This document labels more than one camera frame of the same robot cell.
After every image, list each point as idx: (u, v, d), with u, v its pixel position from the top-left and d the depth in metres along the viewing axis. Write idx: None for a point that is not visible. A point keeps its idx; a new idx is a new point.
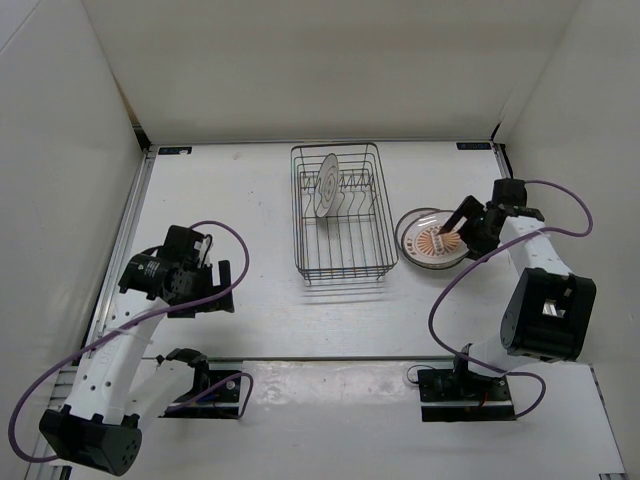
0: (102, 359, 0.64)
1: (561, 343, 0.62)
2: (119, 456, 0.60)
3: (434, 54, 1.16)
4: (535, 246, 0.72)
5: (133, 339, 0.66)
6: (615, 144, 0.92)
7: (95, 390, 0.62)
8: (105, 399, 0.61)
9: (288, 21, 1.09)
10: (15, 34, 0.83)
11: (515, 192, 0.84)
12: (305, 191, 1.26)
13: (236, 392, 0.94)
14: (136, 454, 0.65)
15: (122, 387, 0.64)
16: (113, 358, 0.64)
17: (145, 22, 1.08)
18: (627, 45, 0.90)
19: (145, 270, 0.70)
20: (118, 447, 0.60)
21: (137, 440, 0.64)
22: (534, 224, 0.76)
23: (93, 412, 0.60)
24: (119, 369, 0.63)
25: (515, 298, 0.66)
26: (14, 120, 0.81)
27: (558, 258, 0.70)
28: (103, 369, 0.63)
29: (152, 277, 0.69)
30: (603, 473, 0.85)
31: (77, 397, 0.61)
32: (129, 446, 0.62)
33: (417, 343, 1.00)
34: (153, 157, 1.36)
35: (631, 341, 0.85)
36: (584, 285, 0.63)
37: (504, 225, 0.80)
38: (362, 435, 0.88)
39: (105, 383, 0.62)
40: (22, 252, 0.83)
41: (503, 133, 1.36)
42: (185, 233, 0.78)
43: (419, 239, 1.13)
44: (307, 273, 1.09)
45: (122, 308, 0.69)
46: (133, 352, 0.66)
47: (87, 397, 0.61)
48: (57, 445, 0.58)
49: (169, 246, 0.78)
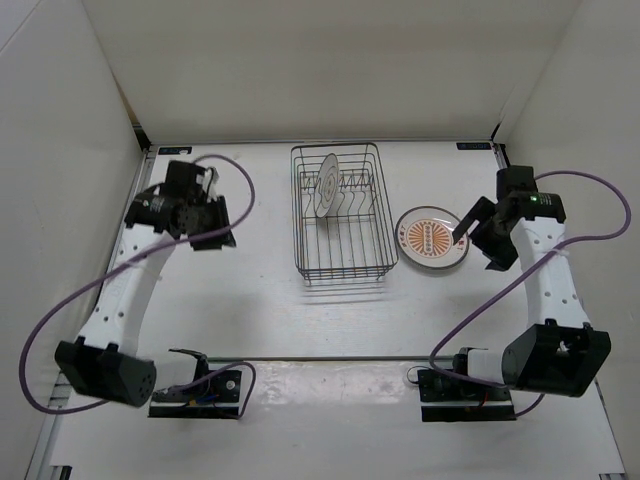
0: (114, 289, 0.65)
1: (562, 390, 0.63)
2: (135, 387, 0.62)
3: (433, 55, 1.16)
4: (550, 282, 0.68)
5: (144, 270, 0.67)
6: (616, 144, 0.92)
7: (108, 321, 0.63)
8: (118, 328, 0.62)
9: (288, 21, 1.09)
10: (16, 35, 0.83)
11: (524, 180, 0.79)
12: (305, 191, 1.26)
13: (236, 392, 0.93)
14: (150, 389, 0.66)
15: (133, 318, 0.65)
16: (125, 289, 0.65)
17: (145, 22, 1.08)
18: (627, 46, 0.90)
19: (152, 206, 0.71)
20: (134, 376, 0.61)
21: (151, 375, 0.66)
22: (551, 234, 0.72)
23: (108, 340, 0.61)
24: (131, 298, 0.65)
25: (521, 344, 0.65)
26: (13, 120, 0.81)
27: (572, 298, 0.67)
28: (116, 299, 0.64)
29: (159, 215, 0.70)
30: (603, 473, 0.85)
31: (91, 327, 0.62)
32: (144, 380, 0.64)
33: (417, 343, 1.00)
34: (153, 157, 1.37)
35: (630, 341, 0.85)
36: (596, 345, 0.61)
37: (517, 223, 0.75)
38: (361, 435, 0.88)
39: (117, 313, 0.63)
40: (22, 253, 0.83)
41: (503, 133, 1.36)
42: (185, 166, 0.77)
43: (411, 228, 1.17)
44: (307, 273, 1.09)
45: (130, 241, 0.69)
46: (144, 282, 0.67)
47: (101, 328, 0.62)
48: (75, 379, 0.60)
49: (171, 182, 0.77)
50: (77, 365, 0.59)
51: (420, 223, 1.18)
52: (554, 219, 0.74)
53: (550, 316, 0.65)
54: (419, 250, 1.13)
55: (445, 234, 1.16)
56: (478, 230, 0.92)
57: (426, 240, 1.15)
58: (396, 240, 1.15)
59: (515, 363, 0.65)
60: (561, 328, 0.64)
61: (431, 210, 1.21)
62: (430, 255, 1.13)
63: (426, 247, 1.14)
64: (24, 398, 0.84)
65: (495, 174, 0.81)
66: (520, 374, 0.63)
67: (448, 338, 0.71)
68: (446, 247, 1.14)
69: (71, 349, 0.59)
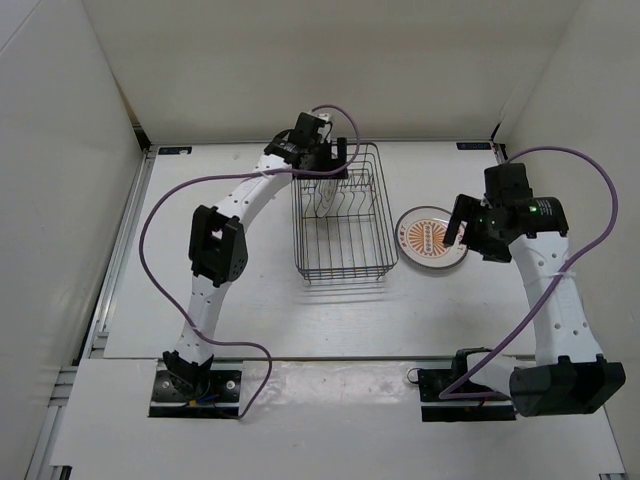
0: (246, 185, 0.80)
1: (573, 408, 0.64)
2: (235, 261, 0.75)
3: (433, 55, 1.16)
4: (559, 313, 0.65)
5: (270, 183, 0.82)
6: (616, 145, 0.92)
7: (237, 204, 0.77)
8: (244, 210, 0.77)
9: (288, 21, 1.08)
10: (15, 35, 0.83)
11: (517, 181, 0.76)
12: (305, 191, 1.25)
13: (236, 392, 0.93)
14: (238, 272, 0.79)
15: (252, 212, 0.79)
16: (254, 187, 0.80)
17: (145, 22, 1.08)
18: (627, 47, 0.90)
19: (283, 148, 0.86)
20: (238, 251, 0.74)
21: (244, 261, 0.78)
22: (556, 253, 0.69)
23: (233, 214, 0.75)
24: (256, 196, 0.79)
25: (532, 377, 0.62)
26: (13, 119, 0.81)
27: (583, 328, 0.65)
28: (246, 192, 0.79)
29: (288, 157, 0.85)
30: (603, 473, 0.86)
31: (222, 203, 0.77)
32: (238, 262, 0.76)
33: (417, 343, 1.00)
34: (153, 157, 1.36)
35: (629, 341, 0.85)
36: (612, 380, 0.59)
37: (518, 239, 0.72)
38: (362, 434, 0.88)
39: (245, 202, 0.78)
40: (22, 253, 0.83)
41: (503, 133, 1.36)
42: (311, 119, 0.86)
43: (411, 228, 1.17)
44: (307, 273, 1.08)
45: (264, 163, 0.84)
46: (266, 191, 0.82)
47: (232, 207, 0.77)
48: (195, 235, 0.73)
49: (298, 132, 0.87)
50: (204, 224, 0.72)
51: (420, 223, 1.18)
52: (556, 231, 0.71)
53: (563, 351, 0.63)
54: (419, 250, 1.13)
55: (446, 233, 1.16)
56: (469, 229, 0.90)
57: (426, 240, 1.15)
58: (396, 240, 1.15)
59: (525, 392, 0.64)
60: (574, 366, 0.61)
61: (431, 210, 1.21)
62: (430, 255, 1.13)
63: (426, 248, 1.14)
64: (24, 398, 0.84)
65: (485, 172, 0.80)
66: (535, 406, 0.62)
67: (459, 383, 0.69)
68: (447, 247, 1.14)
69: (205, 212, 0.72)
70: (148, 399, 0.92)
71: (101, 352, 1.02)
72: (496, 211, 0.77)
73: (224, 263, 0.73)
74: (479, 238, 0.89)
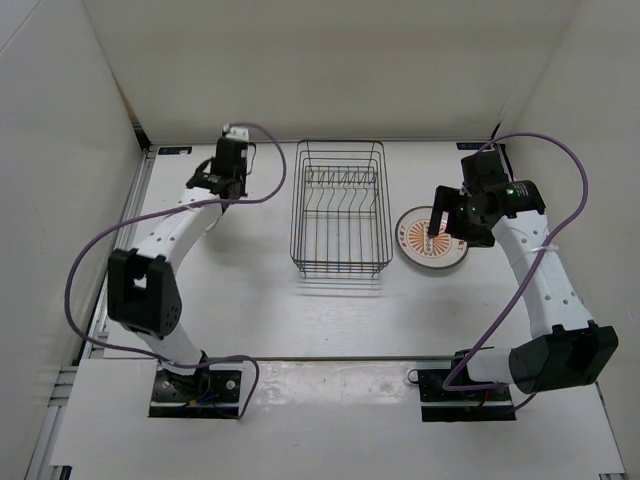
0: (170, 222, 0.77)
1: (573, 382, 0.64)
2: (168, 305, 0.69)
3: (433, 55, 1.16)
4: (548, 285, 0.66)
5: (195, 216, 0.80)
6: (616, 145, 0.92)
7: (161, 241, 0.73)
8: (169, 247, 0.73)
9: (288, 21, 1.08)
10: (15, 35, 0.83)
11: (491, 168, 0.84)
12: (309, 184, 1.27)
13: (236, 392, 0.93)
14: (174, 323, 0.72)
15: (179, 248, 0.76)
16: (180, 223, 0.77)
17: (145, 22, 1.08)
18: (627, 46, 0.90)
19: (209, 181, 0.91)
20: (170, 293, 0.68)
21: (177, 310, 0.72)
22: (537, 230, 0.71)
23: (158, 253, 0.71)
24: (181, 232, 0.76)
25: (530, 352, 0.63)
26: (12, 119, 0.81)
27: (572, 297, 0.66)
28: (170, 228, 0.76)
29: (215, 187, 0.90)
30: (602, 473, 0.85)
31: (144, 242, 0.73)
32: (172, 307, 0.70)
33: (417, 344, 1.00)
34: (153, 157, 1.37)
35: (628, 340, 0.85)
36: (606, 345, 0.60)
37: (500, 220, 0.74)
38: (361, 434, 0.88)
39: (170, 238, 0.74)
40: (23, 252, 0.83)
41: (503, 133, 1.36)
42: (231, 148, 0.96)
43: (411, 228, 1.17)
44: (302, 265, 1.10)
45: (189, 196, 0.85)
46: (193, 226, 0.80)
47: (155, 245, 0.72)
48: (114, 285, 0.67)
49: (221, 162, 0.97)
50: (126, 270, 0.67)
51: (420, 223, 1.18)
52: (535, 210, 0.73)
53: (556, 321, 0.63)
54: (419, 250, 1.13)
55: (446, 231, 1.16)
56: (453, 220, 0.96)
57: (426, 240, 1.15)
58: (395, 240, 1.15)
59: (526, 368, 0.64)
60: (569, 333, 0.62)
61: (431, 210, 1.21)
62: (430, 255, 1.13)
63: (424, 247, 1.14)
64: (24, 398, 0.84)
65: (461, 162, 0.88)
66: (535, 381, 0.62)
67: (458, 371, 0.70)
68: (447, 246, 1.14)
69: (124, 255, 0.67)
70: (148, 399, 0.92)
71: (101, 353, 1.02)
72: (476, 198, 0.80)
73: (155, 310, 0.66)
74: (462, 225, 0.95)
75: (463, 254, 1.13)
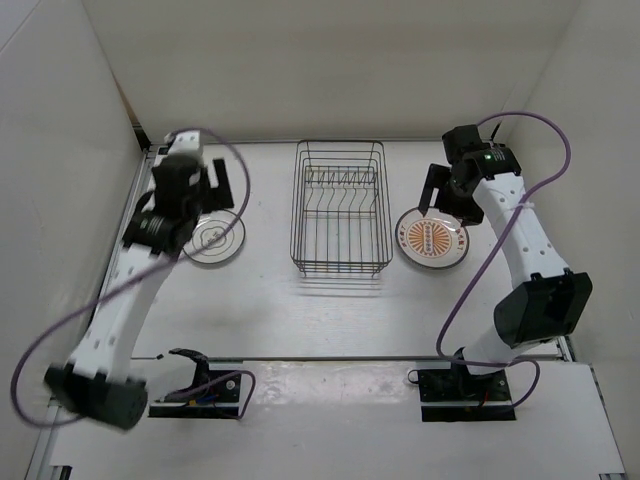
0: (108, 311, 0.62)
1: (554, 331, 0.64)
2: (124, 413, 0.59)
3: (433, 55, 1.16)
4: (526, 238, 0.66)
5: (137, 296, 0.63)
6: (616, 145, 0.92)
7: (99, 347, 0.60)
8: (110, 356, 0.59)
9: (287, 21, 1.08)
10: (15, 35, 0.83)
11: (470, 140, 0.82)
12: (309, 184, 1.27)
13: (236, 392, 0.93)
14: (141, 411, 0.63)
15: (124, 344, 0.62)
16: (119, 311, 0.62)
17: (145, 23, 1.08)
18: (627, 47, 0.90)
19: (148, 230, 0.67)
20: (122, 403, 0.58)
21: (144, 396, 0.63)
22: (514, 190, 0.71)
23: (98, 367, 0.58)
24: (125, 327, 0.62)
25: (512, 300, 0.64)
26: (13, 119, 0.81)
27: (549, 248, 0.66)
28: (108, 325, 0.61)
29: (157, 239, 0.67)
30: (602, 472, 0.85)
31: (80, 350, 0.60)
32: (135, 401, 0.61)
33: (417, 343, 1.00)
34: (153, 157, 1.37)
35: (630, 340, 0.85)
36: (580, 288, 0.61)
37: (478, 184, 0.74)
38: (361, 436, 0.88)
39: (109, 341, 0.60)
40: (22, 251, 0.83)
41: (503, 132, 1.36)
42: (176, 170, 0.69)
43: (411, 228, 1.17)
44: (302, 264, 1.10)
45: (126, 263, 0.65)
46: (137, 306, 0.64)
47: (92, 355, 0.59)
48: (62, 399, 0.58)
49: (162, 186, 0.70)
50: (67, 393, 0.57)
51: (420, 223, 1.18)
52: (512, 172, 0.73)
53: (534, 270, 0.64)
54: (419, 250, 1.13)
55: (446, 233, 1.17)
56: (441, 196, 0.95)
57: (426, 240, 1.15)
58: (395, 240, 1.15)
59: (508, 319, 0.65)
60: (547, 280, 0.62)
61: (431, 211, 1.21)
62: (430, 255, 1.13)
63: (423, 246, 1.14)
64: (24, 398, 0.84)
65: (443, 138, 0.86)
66: (519, 328, 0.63)
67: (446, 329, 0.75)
68: (447, 246, 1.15)
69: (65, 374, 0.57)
70: None
71: None
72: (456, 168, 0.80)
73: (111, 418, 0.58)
74: (449, 200, 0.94)
75: (464, 254, 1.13)
